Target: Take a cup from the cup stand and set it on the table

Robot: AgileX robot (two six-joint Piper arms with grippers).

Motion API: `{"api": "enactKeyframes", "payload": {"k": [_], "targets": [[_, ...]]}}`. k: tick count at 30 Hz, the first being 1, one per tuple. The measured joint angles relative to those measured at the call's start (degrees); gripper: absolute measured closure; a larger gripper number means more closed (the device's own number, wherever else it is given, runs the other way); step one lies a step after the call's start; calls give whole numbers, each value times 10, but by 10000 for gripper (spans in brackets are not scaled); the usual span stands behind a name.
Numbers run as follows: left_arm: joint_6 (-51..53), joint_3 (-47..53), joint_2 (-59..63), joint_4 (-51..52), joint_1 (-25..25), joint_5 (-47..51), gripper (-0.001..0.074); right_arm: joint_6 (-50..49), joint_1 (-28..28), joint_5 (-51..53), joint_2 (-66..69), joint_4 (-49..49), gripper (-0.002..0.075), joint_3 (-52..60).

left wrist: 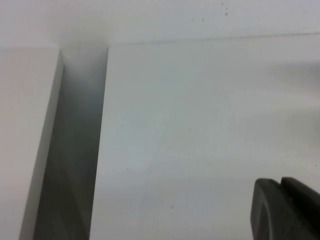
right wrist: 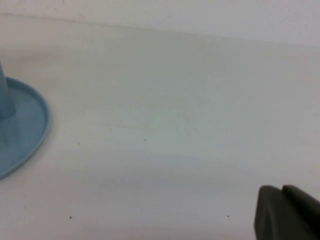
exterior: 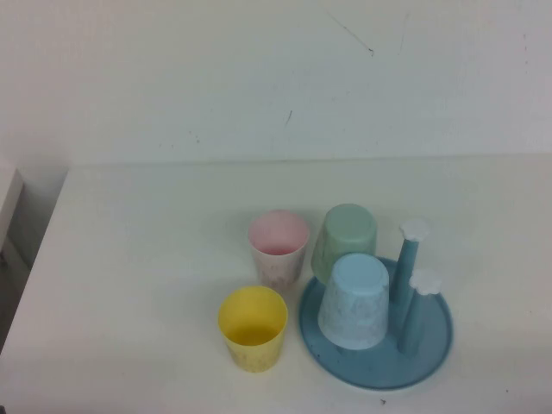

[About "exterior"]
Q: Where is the yellow plastic cup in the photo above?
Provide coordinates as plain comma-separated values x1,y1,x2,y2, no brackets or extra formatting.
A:
216,285,289,374

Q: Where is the pink plastic cup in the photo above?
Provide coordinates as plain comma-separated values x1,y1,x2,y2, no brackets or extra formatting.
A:
247,210,311,289

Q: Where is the blue cup stand with pegs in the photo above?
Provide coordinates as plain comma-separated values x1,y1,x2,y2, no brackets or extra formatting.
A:
298,218,455,392

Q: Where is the green plastic cup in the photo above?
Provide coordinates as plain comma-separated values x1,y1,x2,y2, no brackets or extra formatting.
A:
310,203,380,285

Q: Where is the light blue plastic cup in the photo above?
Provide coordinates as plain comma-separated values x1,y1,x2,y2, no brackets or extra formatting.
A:
317,253,392,349

